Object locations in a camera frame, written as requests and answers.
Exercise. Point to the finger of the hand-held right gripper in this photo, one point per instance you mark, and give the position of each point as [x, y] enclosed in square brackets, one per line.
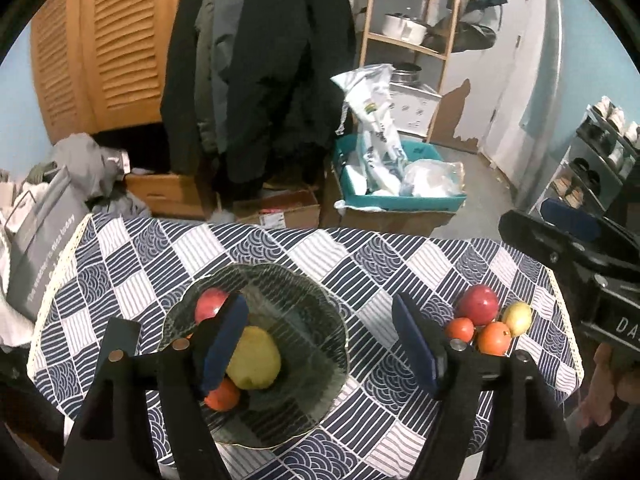
[575, 217]
[540, 237]

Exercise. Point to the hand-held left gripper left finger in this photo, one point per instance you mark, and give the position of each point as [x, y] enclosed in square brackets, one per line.
[225, 340]

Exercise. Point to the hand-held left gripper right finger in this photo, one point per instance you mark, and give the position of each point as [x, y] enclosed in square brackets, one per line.
[415, 340]

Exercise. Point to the red apple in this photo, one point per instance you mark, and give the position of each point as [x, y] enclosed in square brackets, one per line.
[479, 304]
[210, 305]

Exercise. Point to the large yellow pear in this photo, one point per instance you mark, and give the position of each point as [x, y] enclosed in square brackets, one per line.
[257, 360]

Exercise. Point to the small red tomato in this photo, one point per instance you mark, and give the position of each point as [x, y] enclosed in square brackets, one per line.
[459, 330]

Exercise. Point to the large orange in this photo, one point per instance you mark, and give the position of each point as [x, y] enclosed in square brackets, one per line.
[494, 338]

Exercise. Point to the dark green glass plate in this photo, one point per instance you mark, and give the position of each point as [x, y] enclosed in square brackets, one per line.
[305, 340]

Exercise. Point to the person's right hand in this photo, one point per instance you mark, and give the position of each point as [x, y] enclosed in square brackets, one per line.
[602, 390]

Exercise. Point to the white shoe rack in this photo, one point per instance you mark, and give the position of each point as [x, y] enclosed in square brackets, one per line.
[580, 160]

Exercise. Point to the blue patterned tablecloth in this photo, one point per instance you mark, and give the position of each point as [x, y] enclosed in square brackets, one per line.
[350, 270]

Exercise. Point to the group of shoes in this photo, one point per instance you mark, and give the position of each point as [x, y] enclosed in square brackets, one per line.
[615, 117]

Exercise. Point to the large cardboard box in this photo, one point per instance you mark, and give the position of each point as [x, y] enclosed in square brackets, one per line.
[390, 222]

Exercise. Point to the clear plastic bag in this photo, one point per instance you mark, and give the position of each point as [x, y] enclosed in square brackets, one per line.
[432, 177]

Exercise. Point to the teal plastic basket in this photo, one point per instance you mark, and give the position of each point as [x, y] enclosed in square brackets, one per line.
[400, 203]

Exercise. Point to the cardboard box with red label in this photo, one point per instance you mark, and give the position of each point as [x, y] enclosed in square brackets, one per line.
[295, 210]

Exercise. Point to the wooden drawer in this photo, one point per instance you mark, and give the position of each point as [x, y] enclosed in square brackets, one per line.
[170, 192]

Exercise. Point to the white door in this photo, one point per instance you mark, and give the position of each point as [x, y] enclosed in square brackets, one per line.
[495, 60]

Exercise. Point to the white lattice basket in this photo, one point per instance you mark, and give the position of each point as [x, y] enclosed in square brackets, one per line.
[415, 110]

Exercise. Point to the white rice bag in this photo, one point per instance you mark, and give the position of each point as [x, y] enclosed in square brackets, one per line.
[375, 130]

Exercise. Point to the grey tote bag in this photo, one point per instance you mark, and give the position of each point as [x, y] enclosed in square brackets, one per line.
[45, 240]

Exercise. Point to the olive hanging bag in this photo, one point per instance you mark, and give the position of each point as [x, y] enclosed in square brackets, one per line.
[472, 37]

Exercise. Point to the steel pot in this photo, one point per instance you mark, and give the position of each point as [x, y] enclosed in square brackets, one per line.
[407, 75]

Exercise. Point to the grey clothes pile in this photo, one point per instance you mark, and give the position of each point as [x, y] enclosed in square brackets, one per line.
[82, 157]

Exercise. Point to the white cooking pot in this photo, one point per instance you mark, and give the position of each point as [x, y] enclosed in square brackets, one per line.
[402, 30]

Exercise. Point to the black jacket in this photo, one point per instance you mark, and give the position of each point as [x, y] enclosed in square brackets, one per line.
[180, 85]

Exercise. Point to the wooden shelf rack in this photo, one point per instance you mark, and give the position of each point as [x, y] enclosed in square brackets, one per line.
[369, 15]

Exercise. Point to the black hooded coat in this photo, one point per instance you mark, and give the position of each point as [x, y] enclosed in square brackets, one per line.
[290, 60]

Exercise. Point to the wooden louvered wardrobe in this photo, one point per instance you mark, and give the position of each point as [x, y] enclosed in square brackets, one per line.
[115, 50]

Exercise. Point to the grey jacket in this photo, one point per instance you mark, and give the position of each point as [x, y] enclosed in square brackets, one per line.
[220, 25]

